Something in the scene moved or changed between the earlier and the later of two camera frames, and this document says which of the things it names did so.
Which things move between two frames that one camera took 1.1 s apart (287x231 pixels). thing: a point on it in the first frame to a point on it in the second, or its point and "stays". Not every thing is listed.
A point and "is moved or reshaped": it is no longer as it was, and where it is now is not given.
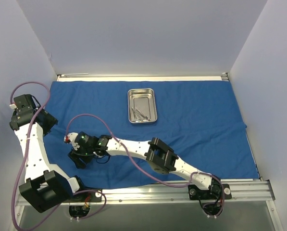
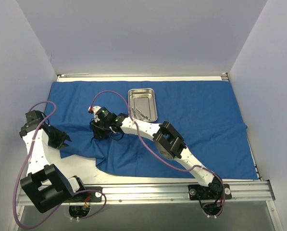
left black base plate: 88,197 stays
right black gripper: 76,157 to 97,131
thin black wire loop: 102,157 to 117,139
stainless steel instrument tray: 142,105 stays
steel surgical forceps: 134,115 stays
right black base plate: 216,191 stays
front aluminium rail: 250,192 stays
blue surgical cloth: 200,120 is moved or reshaped
